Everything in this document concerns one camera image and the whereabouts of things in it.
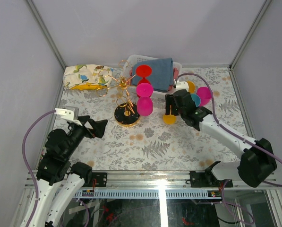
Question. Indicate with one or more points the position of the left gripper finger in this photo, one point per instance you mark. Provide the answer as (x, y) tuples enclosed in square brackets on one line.
[(84, 119), (98, 128)]

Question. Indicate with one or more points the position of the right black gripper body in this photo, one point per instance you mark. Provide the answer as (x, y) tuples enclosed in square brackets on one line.
[(175, 109)]

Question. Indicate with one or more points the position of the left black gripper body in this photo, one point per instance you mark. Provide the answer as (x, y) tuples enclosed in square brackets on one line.
[(79, 132)]

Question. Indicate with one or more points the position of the yellow plastic goblet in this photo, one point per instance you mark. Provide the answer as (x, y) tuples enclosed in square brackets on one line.
[(169, 118), (191, 86)]

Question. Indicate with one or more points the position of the magenta plastic goblet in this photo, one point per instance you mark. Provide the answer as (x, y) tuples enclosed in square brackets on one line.
[(144, 103), (205, 95)]

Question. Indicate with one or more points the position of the gold wine glass rack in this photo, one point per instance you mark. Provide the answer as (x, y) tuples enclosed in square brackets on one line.
[(125, 113)]

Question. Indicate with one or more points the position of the red plastic wine glass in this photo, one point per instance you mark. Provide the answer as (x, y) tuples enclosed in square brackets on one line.
[(143, 71)]

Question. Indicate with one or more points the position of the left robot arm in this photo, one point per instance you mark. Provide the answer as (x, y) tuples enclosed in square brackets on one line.
[(57, 180)]

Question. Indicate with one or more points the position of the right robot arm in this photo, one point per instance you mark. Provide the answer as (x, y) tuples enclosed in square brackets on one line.
[(256, 161)]

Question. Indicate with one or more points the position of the blue folded cloth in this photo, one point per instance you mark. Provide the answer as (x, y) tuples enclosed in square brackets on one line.
[(158, 64)]

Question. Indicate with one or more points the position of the blue plastic goblet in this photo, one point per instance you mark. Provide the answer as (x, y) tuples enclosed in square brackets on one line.
[(196, 99)]

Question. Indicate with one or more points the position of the white plastic basket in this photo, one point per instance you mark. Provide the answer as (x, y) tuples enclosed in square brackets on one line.
[(133, 60)]

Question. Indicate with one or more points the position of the dinosaur print cloth bag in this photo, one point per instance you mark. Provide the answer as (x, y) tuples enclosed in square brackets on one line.
[(87, 77)]

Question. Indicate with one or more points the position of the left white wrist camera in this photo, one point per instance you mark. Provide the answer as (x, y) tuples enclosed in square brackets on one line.
[(70, 114)]

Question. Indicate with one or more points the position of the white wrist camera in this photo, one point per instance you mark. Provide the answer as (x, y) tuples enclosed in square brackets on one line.
[(181, 86), (70, 114)]

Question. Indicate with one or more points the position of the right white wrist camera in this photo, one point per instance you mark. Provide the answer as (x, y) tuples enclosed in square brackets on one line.
[(181, 86)]

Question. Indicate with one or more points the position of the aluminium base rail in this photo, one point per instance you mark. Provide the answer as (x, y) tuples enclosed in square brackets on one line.
[(136, 185)]

